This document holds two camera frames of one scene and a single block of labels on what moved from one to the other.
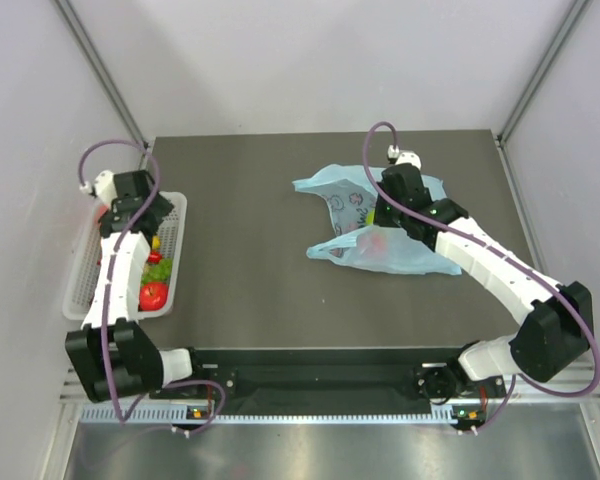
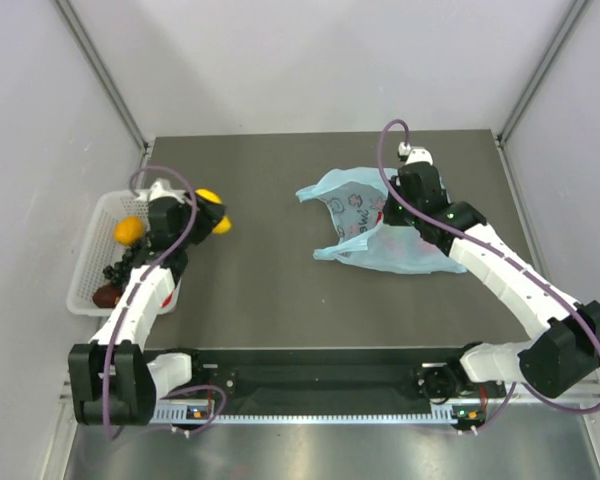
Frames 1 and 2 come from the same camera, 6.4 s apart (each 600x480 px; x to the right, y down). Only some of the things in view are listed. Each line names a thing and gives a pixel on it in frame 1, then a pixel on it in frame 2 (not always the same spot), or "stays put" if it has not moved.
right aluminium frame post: [544, 64] stays put
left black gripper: [161, 206] to [206, 225]
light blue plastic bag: [352, 203] stays put
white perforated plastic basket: [87, 263] stays put
